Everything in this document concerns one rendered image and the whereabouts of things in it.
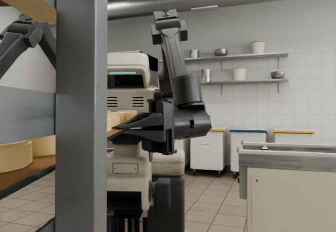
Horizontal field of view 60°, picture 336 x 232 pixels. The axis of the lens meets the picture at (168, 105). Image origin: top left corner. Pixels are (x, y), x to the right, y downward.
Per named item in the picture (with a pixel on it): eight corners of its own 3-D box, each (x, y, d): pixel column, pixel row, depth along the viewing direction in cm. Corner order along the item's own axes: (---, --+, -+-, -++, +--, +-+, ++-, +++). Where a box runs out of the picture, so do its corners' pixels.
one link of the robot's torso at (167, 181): (119, 212, 159) (119, 167, 160) (171, 213, 157) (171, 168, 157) (105, 233, 133) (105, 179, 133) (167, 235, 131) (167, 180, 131)
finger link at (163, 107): (127, 147, 46) (172, 141, 52) (126, 101, 46) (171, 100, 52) (106, 143, 51) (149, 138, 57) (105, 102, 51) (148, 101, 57)
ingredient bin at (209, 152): (188, 177, 466) (188, 128, 468) (197, 169, 527) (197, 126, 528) (222, 179, 449) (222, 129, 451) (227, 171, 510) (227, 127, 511)
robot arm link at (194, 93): (209, 131, 69) (173, 136, 69) (201, 83, 71) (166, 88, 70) (218, 127, 57) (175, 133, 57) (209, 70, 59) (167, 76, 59)
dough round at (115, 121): (122, 126, 54) (122, 114, 54) (116, 129, 49) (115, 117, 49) (96, 126, 54) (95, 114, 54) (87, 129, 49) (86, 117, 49)
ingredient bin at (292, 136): (273, 183, 425) (273, 130, 427) (275, 174, 484) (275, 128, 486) (315, 187, 405) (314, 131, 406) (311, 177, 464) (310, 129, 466)
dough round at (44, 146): (9, 151, 30) (9, 131, 30) (60, 146, 32) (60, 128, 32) (12, 160, 26) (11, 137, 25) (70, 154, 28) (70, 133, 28)
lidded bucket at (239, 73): (247, 81, 502) (247, 68, 502) (246, 79, 479) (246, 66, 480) (233, 81, 510) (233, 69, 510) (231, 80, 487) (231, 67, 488)
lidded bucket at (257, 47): (265, 55, 493) (265, 43, 493) (265, 53, 470) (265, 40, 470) (250, 56, 501) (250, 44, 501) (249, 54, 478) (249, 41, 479)
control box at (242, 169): (250, 185, 139) (249, 156, 140) (248, 199, 117) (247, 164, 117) (242, 184, 141) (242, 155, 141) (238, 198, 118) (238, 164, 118)
